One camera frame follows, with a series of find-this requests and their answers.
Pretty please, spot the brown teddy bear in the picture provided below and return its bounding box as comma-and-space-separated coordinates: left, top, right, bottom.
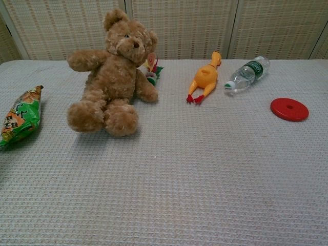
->
66, 8, 159, 137

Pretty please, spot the colourful feathered toy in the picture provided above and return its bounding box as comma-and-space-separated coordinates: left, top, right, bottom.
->
139, 52, 165, 87

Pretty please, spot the clear plastic water bottle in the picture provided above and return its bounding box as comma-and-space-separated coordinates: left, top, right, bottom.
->
223, 55, 271, 96

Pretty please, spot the yellow rubber chicken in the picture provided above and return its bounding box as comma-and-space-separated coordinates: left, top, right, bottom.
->
186, 51, 222, 104

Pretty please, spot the green orange snack bag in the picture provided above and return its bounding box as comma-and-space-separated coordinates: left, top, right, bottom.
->
0, 85, 44, 151

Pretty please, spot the beige woven screen panel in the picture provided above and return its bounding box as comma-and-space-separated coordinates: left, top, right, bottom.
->
309, 28, 328, 60
229, 0, 328, 60
125, 0, 239, 60
0, 15, 22, 64
0, 0, 129, 61

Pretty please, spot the red plastic disc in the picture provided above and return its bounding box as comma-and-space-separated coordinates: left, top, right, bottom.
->
270, 97, 310, 122

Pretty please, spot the white woven tablecloth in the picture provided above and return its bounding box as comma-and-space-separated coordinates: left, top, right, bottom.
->
0, 59, 328, 246

